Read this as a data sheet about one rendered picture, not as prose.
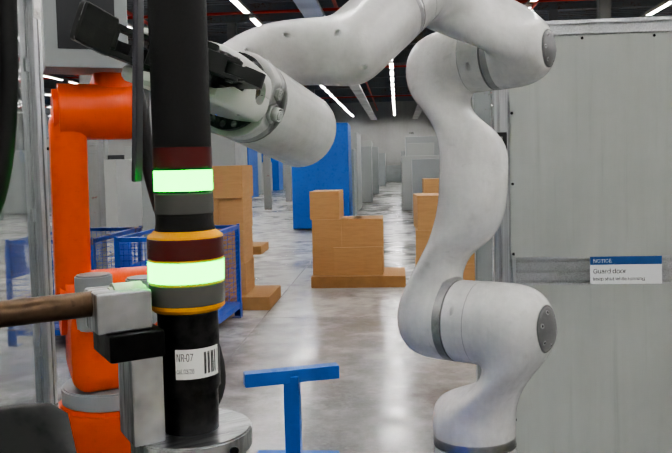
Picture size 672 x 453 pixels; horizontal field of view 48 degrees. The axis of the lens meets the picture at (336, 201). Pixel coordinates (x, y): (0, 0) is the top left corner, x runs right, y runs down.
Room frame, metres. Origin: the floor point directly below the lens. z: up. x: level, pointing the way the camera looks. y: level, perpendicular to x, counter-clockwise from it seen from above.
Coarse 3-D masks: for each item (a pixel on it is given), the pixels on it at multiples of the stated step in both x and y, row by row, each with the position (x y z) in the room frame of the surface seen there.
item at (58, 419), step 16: (0, 416) 0.52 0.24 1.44; (16, 416) 0.53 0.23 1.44; (32, 416) 0.53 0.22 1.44; (48, 416) 0.54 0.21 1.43; (64, 416) 0.55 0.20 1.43; (0, 432) 0.51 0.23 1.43; (16, 432) 0.52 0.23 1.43; (32, 432) 0.52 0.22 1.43; (48, 432) 0.53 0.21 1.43; (64, 432) 0.54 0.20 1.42; (0, 448) 0.50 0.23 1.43; (16, 448) 0.51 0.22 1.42; (32, 448) 0.51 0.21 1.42; (48, 448) 0.52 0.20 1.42; (64, 448) 0.52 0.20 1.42
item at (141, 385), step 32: (96, 288) 0.42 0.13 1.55; (96, 320) 0.40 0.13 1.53; (128, 320) 0.40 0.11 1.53; (128, 352) 0.40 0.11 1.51; (160, 352) 0.41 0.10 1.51; (128, 384) 0.41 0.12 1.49; (160, 384) 0.41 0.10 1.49; (128, 416) 0.41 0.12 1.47; (160, 416) 0.41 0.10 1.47; (224, 416) 0.45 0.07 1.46; (160, 448) 0.40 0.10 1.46; (192, 448) 0.40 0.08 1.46; (224, 448) 0.41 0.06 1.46
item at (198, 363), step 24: (216, 312) 0.43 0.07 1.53; (168, 336) 0.42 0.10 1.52; (192, 336) 0.42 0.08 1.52; (216, 336) 0.43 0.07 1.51; (168, 360) 0.42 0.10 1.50; (192, 360) 0.42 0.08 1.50; (216, 360) 0.43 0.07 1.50; (168, 384) 0.42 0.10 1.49; (192, 384) 0.42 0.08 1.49; (216, 384) 0.43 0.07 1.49; (168, 408) 0.42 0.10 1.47; (192, 408) 0.42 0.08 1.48; (216, 408) 0.43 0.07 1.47; (168, 432) 0.43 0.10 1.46; (192, 432) 0.42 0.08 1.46
